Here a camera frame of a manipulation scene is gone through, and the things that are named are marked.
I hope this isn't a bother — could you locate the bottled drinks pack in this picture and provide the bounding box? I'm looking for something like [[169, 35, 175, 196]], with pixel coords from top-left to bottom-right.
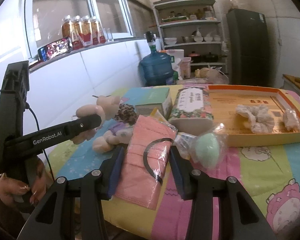
[[62, 15, 106, 50]]

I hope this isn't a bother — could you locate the yellow white packaged item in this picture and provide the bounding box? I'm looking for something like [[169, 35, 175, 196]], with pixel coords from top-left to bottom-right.
[[150, 107, 195, 159]]

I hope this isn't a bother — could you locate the person's left hand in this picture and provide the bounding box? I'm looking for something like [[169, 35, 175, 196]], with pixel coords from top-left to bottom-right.
[[0, 158, 53, 239]]

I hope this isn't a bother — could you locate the blue water jug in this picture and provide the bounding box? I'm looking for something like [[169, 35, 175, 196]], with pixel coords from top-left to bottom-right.
[[140, 31, 174, 87]]

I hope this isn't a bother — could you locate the black cable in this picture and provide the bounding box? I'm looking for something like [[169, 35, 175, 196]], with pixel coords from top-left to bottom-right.
[[25, 102, 56, 183]]

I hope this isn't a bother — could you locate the purple dress plush bear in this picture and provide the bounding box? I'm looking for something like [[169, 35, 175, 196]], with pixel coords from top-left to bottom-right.
[[92, 122, 134, 153]]

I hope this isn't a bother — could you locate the pink face mask pack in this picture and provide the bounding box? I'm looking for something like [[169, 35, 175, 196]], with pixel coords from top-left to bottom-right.
[[115, 115, 177, 210]]

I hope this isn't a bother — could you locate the green white box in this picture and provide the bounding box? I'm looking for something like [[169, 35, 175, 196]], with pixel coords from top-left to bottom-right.
[[135, 87, 172, 119]]

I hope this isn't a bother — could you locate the leopard print scrunchie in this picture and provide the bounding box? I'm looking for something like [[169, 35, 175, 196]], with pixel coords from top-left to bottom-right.
[[114, 103, 138, 126]]

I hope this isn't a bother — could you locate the metal kitchen shelf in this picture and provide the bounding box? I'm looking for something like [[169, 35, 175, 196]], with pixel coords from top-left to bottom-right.
[[153, 0, 229, 75]]

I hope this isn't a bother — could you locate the orange shallow cardboard box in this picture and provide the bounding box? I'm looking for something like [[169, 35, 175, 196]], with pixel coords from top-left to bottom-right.
[[208, 85, 300, 147]]

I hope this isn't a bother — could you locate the glass jar on fridge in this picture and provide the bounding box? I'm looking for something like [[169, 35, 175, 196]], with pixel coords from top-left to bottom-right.
[[229, 0, 239, 11]]

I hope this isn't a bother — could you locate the white floral scrunchie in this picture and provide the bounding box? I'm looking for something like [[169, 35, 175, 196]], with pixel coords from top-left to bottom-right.
[[236, 105, 275, 134]]

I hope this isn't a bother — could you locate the pink dress plush bear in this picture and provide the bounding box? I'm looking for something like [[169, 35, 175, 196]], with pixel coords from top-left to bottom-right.
[[71, 95, 121, 145]]

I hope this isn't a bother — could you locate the green sponge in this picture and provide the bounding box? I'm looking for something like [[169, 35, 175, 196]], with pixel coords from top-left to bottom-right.
[[190, 123, 228, 170]]

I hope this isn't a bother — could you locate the floral tissue box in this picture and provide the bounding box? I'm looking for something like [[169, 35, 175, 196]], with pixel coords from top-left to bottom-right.
[[168, 87, 214, 135]]

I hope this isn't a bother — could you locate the colourful cartoon bed sheet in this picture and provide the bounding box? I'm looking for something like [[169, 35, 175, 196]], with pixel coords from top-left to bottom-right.
[[48, 84, 300, 240]]

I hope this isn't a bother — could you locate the pink item in plastic wrap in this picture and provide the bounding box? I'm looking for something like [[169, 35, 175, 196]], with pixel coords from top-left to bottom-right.
[[283, 109, 300, 132]]

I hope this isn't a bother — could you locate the white rice sack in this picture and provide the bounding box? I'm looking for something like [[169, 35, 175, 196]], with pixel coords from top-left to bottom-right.
[[166, 49, 184, 80]]

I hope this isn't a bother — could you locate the dark grey refrigerator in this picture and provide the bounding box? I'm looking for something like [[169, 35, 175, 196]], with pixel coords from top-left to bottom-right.
[[226, 9, 270, 87]]

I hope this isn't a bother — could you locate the plastic bag with food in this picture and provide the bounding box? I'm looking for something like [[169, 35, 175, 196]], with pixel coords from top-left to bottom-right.
[[194, 67, 229, 85]]

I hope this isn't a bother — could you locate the snack package on sill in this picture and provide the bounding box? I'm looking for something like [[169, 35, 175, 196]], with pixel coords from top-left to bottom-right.
[[38, 37, 72, 61]]

